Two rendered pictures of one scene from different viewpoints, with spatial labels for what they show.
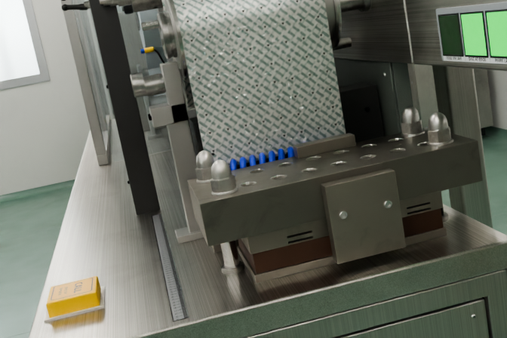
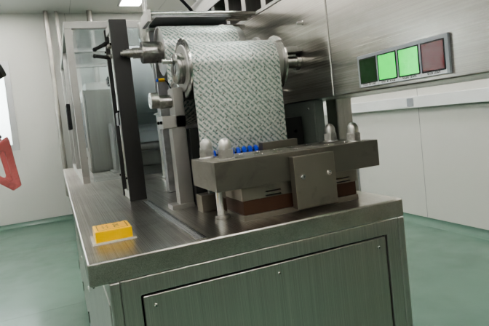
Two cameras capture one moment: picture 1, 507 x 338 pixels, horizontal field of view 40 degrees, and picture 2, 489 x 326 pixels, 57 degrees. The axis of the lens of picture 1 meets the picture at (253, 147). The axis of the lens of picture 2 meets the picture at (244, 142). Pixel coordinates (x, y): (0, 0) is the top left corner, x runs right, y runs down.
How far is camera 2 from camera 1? 27 cm
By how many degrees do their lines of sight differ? 15
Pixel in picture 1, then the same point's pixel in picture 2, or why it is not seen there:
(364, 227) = (315, 186)
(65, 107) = (28, 169)
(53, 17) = (27, 107)
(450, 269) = (367, 215)
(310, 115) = (267, 126)
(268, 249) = (253, 199)
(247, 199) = (244, 162)
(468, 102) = not seen: hidden behind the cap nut
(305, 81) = (265, 105)
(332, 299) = (298, 229)
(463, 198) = not seen: hidden behind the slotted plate
